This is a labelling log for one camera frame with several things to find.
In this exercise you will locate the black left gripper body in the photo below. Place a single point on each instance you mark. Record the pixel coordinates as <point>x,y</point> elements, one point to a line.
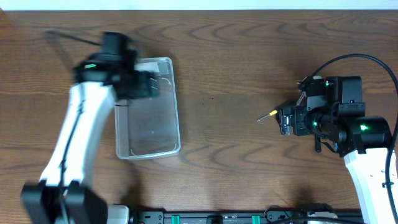
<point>147,84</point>

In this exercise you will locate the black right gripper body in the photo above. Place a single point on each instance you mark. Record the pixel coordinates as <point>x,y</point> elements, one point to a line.
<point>305,122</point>

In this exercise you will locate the small claw hammer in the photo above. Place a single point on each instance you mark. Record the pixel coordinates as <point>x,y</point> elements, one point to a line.
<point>318,147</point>

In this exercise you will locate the clear plastic container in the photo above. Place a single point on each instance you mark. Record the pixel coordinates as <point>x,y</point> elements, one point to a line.
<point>148,128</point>

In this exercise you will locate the silver combination wrench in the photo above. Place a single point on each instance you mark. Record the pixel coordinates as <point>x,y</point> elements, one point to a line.
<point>302,96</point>

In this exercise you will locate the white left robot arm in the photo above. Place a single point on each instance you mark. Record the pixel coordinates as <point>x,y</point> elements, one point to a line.
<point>63,194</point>

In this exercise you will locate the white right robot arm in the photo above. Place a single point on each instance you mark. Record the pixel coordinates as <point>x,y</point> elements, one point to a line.
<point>365,143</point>

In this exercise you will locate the yellow black screwdriver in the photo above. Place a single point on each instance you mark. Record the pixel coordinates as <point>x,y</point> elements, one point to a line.
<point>267,115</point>

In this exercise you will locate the black mounting rail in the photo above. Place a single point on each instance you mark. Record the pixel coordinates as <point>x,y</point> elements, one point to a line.
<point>313,213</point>

